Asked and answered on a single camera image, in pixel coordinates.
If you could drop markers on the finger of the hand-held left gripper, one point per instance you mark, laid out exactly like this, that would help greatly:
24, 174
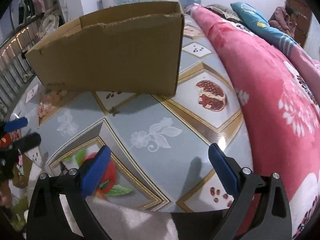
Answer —
16, 124
27, 141

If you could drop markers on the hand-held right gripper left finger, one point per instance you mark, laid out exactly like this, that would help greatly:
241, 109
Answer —
96, 170

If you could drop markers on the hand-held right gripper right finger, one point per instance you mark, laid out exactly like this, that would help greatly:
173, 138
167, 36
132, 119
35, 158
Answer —
222, 167

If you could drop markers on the brown cardboard box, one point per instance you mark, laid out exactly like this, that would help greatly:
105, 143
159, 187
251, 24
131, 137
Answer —
112, 55

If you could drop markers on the red paper bag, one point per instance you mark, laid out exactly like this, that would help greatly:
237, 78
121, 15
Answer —
6, 140

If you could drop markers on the metal stair railing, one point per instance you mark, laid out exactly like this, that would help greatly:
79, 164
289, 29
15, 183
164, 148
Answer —
12, 55

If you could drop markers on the pink floral quilt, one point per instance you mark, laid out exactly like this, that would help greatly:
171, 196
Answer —
262, 80

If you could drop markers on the pile of light clothes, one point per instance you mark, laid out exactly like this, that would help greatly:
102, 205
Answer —
51, 22

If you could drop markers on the dark hanging jacket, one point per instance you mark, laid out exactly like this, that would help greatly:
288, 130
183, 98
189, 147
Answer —
26, 7

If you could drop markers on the light pink printed quilt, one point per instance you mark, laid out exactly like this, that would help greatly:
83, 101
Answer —
310, 62

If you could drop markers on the blue printed pillow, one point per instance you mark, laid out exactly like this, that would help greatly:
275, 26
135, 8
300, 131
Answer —
260, 22

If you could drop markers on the grey fur blanket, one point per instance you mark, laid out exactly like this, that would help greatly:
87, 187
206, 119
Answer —
222, 10

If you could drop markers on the brown wooden door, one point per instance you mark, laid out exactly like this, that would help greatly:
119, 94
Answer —
302, 5

